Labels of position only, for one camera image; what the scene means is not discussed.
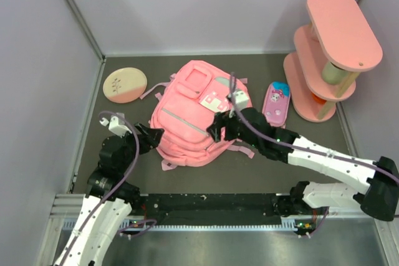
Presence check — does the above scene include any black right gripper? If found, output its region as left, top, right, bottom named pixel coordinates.
left=207, top=105, right=261, bottom=150

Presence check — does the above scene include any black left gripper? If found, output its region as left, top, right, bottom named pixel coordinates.
left=118, top=121, right=164, bottom=172

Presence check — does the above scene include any pink student backpack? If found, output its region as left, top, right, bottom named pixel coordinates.
left=149, top=60, right=254, bottom=171

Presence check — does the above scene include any pink cartoon pencil case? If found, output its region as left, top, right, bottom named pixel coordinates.
left=262, top=82, right=291, bottom=128

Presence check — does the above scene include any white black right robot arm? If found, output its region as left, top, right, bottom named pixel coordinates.
left=206, top=108, right=398, bottom=222

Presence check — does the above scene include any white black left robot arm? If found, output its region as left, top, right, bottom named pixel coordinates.
left=54, top=123, right=165, bottom=265

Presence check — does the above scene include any cream and pink plate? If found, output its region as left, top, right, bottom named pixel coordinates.
left=102, top=67, right=147, bottom=104

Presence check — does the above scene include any orange bowl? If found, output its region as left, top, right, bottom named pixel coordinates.
left=311, top=93, right=326, bottom=105

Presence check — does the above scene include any pale green cup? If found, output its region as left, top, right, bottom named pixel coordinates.
left=322, top=62, right=347, bottom=85

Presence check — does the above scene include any pink three-tier wooden shelf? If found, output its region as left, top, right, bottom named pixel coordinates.
left=283, top=0, right=383, bottom=123

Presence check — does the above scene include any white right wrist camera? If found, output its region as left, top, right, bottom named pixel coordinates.
left=227, top=90, right=252, bottom=111

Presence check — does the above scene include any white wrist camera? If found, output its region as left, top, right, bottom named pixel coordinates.
left=227, top=90, right=252, bottom=111
left=99, top=116, right=132, bottom=137

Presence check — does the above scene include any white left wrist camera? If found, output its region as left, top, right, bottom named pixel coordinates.
left=99, top=116, right=132, bottom=137

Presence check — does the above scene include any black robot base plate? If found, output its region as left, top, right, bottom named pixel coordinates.
left=105, top=192, right=333, bottom=226

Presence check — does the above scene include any grey slotted cable duct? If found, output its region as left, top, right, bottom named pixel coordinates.
left=62, top=217, right=312, bottom=232

